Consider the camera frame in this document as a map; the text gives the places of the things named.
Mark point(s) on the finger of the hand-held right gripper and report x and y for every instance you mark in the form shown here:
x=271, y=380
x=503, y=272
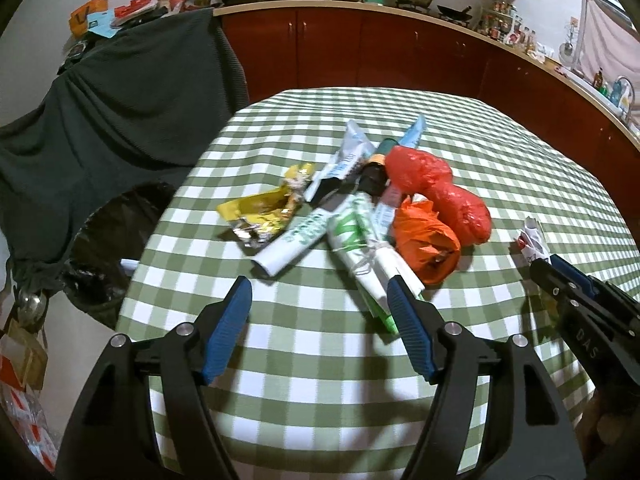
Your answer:
x=550, y=277
x=580, y=277

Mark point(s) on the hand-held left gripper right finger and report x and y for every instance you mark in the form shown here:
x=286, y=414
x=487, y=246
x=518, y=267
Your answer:
x=410, y=330

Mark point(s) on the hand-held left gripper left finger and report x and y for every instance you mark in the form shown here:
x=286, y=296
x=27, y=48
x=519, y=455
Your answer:
x=230, y=325

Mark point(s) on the white paper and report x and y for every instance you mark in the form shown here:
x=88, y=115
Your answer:
x=532, y=237

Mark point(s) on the orange plastic bag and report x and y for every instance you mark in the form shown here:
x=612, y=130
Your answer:
x=425, y=240

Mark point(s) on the white green tube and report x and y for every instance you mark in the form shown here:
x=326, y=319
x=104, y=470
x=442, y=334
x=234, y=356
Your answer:
x=295, y=240

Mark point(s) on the red plastic bag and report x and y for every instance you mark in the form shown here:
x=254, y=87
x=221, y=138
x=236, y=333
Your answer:
x=440, y=185

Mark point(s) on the trash bin with black bag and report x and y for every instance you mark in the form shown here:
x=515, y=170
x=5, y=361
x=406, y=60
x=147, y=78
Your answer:
x=115, y=220

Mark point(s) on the white rolled packet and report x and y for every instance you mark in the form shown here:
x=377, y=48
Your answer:
x=400, y=270

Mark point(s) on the green striped white packet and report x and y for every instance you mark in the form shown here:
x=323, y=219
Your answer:
x=350, y=230

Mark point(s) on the yellow snack wrapper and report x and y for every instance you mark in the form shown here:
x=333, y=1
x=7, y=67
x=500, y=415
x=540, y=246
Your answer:
x=245, y=207

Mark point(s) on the slim white blue tube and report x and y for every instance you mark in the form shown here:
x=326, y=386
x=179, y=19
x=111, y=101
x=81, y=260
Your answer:
x=385, y=212

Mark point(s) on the black bottle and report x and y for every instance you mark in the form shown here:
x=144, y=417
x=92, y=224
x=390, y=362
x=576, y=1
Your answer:
x=372, y=175

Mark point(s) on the gold crumpled wrapper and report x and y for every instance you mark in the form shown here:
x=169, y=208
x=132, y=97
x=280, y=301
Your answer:
x=299, y=180

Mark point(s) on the white blue packet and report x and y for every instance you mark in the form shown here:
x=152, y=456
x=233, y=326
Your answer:
x=350, y=155

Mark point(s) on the steel faucet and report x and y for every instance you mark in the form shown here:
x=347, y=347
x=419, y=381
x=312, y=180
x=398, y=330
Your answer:
x=625, y=85

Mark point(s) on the steel kettle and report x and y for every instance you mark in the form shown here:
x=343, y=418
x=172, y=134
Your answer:
x=30, y=307

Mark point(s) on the cardboard box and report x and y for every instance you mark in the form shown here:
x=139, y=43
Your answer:
x=20, y=355

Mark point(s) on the green checkered tablecloth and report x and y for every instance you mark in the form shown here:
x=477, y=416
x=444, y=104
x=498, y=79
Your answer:
x=300, y=120

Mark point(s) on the clear plastic bottle red label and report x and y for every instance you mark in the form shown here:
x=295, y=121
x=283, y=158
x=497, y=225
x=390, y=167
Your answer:
x=25, y=425

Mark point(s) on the dark green cloth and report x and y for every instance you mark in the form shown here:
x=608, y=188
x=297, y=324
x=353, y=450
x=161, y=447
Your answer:
x=125, y=110

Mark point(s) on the pink curtain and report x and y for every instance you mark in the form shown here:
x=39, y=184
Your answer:
x=610, y=35

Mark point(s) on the row of spice bottles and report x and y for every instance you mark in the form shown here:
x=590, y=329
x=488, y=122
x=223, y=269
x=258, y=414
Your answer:
x=500, y=17

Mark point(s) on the black wok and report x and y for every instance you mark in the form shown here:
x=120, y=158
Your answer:
x=455, y=12

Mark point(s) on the red kitchen cabinet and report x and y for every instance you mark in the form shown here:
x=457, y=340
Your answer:
x=350, y=50

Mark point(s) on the red packet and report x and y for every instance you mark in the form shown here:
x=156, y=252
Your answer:
x=132, y=8

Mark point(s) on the orange paper bag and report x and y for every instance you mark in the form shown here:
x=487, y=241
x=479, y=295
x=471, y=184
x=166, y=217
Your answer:
x=85, y=15

